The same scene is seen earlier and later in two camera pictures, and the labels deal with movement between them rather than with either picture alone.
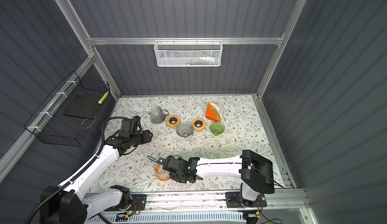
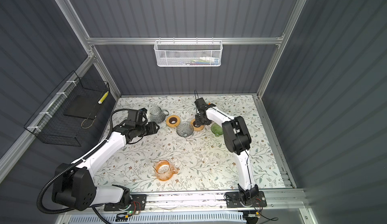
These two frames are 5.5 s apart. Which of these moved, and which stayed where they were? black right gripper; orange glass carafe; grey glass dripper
Moved: black right gripper
Stayed: grey glass dripper; orange glass carafe
